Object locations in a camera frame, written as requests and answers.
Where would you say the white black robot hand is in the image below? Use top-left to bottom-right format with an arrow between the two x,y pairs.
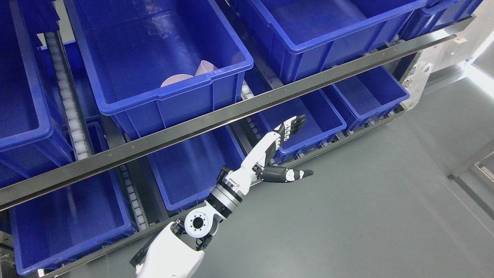
224,114 -> 314,195

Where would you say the pink bowl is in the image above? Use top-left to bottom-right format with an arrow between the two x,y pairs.
195,60 -> 218,76
160,74 -> 194,87

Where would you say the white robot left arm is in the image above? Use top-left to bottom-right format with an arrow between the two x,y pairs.
136,167 -> 256,278

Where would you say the blue bin middle shelf centre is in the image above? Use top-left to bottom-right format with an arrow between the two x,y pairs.
229,0 -> 426,84

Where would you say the blue bin shelf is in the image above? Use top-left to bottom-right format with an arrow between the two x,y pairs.
229,0 -> 426,84
398,0 -> 483,41
64,0 -> 254,140

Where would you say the blue bin middle shelf left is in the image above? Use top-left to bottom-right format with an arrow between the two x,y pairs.
64,0 -> 254,140

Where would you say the blue bin middle shelf right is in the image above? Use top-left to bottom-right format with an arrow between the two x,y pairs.
398,0 -> 483,41

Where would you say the blue bin lower centre-left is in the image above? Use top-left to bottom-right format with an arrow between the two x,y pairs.
147,125 -> 245,212

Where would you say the blue bin lower centre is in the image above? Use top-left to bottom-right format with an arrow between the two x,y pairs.
252,90 -> 347,164

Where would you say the blue bin lower right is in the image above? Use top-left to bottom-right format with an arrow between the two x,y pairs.
322,66 -> 410,131

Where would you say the white labelled sign panel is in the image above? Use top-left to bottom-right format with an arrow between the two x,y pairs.
395,43 -> 442,110

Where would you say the blue bin lower left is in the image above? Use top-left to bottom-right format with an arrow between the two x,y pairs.
9,170 -> 137,276

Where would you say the stainless steel table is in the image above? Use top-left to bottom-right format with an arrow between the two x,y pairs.
447,139 -> 494,219

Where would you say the blue bin middle far left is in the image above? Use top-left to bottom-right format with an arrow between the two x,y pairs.
0,0 -> 73,188

